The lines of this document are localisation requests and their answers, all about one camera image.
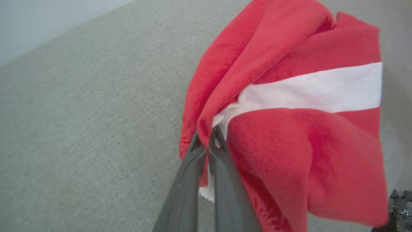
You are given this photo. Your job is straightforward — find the grey fabric sofa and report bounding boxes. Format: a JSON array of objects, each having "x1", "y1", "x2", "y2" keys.
[{"x1": 0, "y1": 0, "x2": 412, "y2": 232}]

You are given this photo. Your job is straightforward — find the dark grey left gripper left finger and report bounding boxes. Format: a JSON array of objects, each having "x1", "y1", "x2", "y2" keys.
[{"x1": 153, "y1": 130, "x2": 207, "y2": 232}]

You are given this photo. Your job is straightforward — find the red shorts with white trim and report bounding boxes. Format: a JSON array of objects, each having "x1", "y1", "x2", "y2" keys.
[{"x1": 179, "y1": 0, "x2": 389, "y2": 232}]

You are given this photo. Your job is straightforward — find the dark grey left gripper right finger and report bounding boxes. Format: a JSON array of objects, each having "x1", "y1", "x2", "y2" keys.
[{"x1": 208, "y1": 126, "x2": 263, "y2": 232}]

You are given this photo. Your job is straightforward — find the grey metal robot part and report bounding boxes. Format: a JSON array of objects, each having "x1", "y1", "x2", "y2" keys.
[{"x1": 372, "y1": 189, "x2": 412, "y2": 232}]

